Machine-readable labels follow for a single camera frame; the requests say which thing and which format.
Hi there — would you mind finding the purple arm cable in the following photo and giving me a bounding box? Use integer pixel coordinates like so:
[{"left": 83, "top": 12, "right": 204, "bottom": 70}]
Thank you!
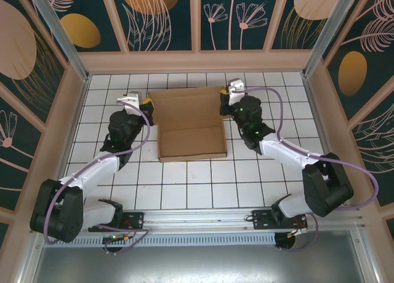
[
  {"left": 42, "top": 109, "right": 151, "bottom": 256},
  {"left": 230, "top": 86, "right": 379, "bottom": 253}
]

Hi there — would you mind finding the yellow connector with wires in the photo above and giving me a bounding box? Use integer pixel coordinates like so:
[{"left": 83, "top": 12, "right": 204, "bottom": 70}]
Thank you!
[
  {"left": 103, "top": 233, "right": 133, "bottom": 244},
  {"left": 286, "top": 226, "right": 308, "bottom": 238}
]

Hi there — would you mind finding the grey metal sheet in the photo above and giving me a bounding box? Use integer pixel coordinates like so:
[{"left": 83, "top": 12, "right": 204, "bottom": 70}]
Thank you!
[{"left": 18, "top": 229, "right": 381, "bottom": 283}]

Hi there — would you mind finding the aluminium frame post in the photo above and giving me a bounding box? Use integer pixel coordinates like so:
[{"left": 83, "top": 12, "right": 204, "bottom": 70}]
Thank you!
[
  {"left": 24, "top": 0, "right": 90, "bottom": 82},
  {"left": 302, "top": 0, "right": 369, "bottom": 79}
]

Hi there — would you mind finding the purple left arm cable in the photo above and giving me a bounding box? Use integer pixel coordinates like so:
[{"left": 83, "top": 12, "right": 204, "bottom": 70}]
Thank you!
[{"left": 42, "top": 109, "right": 151, "bottom": 256}]

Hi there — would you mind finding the grey slotted cable duct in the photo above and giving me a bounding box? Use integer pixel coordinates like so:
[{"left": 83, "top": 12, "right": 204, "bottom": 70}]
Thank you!
[{"left": 42, "top": 233, "right": 277, "bottom": 247}]

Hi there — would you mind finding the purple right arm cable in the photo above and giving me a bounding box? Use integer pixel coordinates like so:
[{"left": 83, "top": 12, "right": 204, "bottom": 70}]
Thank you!
[{"left": 230, "top": 86, "right": 379, "bottom": 253}]

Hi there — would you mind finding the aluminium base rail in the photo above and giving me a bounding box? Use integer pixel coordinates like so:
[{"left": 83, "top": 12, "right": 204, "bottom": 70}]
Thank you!
[{"left": 29, "top": 205, "right": 369, "bottom": 234}]

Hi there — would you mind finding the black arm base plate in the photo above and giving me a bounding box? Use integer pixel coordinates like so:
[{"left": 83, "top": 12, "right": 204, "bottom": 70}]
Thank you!
[
  {"left": 88, "top": 211, "right": 145, "bottom": 233},
  {"left": 251, "top": 209, "right": 308, "bottom": 231}
]

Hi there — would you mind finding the brown cardboard box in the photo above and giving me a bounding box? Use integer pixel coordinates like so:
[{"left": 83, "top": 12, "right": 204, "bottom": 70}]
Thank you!
[{"left": 148, "top": 86, "right": 228, "bottom": 163}]

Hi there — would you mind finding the aluminium table side rail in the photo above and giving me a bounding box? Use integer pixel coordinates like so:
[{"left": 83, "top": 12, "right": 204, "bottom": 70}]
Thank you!
[
  {"left": 47, "top": 74, "right": 90, "bottom": 212},
  {"left": 301, "top": 73, "right": 332, "bottom": 162}
]

